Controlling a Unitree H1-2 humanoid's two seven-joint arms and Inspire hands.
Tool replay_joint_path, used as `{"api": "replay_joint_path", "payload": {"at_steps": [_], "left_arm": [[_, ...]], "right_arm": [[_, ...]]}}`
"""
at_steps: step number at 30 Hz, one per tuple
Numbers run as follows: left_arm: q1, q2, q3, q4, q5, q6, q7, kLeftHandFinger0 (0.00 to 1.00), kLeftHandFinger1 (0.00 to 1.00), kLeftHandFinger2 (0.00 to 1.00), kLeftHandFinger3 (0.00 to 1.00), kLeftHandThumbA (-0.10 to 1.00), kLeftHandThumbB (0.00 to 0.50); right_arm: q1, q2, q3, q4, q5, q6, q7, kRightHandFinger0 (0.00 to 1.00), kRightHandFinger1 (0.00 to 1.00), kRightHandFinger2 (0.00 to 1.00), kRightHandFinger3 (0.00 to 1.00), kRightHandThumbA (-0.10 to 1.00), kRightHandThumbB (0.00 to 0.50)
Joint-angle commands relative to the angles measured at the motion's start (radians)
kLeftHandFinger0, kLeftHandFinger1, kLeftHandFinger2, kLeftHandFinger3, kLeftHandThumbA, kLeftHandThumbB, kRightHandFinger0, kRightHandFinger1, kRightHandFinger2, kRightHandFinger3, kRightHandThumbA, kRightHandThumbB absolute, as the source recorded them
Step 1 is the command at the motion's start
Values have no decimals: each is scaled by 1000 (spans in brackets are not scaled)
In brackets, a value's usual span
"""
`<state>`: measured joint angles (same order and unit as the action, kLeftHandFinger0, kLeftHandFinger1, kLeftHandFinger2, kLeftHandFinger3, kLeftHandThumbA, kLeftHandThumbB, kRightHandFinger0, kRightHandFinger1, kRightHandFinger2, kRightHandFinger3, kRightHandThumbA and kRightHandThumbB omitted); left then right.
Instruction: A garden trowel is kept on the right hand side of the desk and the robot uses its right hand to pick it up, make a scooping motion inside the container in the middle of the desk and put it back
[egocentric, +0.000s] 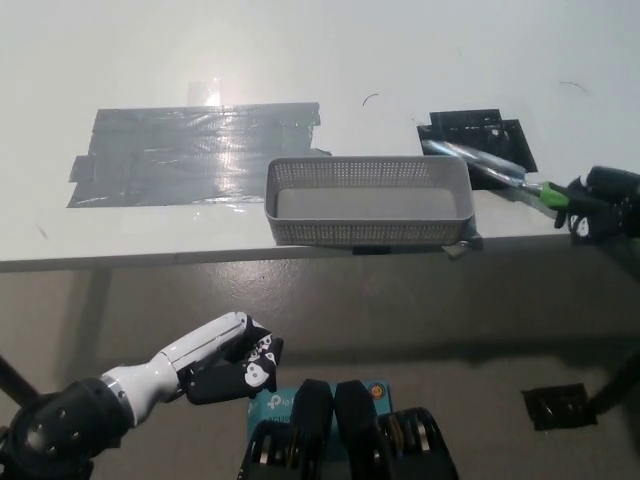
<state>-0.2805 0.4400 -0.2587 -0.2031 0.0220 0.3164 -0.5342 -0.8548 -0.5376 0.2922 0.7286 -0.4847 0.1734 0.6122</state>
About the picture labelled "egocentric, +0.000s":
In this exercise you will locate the large grey tape patch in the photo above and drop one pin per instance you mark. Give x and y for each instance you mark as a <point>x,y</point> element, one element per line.
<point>175,157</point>

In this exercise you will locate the black table leg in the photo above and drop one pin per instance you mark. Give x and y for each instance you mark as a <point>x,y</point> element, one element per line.
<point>617,380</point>
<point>15,377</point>

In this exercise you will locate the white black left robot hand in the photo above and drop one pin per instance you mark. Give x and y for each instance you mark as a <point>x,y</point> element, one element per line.
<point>200,345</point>

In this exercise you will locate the grey perforated plastic basket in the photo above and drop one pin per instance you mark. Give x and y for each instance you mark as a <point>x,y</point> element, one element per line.
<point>365,205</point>

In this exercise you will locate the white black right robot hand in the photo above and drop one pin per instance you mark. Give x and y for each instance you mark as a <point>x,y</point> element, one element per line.
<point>605,210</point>

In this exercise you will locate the teal tp-link box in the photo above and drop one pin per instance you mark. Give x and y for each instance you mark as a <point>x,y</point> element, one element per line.
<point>270,402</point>

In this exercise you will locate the black tape patch on desk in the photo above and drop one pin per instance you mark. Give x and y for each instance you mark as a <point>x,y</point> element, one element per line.
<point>465,125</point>

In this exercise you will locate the small grey tape piece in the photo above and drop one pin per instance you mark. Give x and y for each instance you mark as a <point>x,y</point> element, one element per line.
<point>465,246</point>

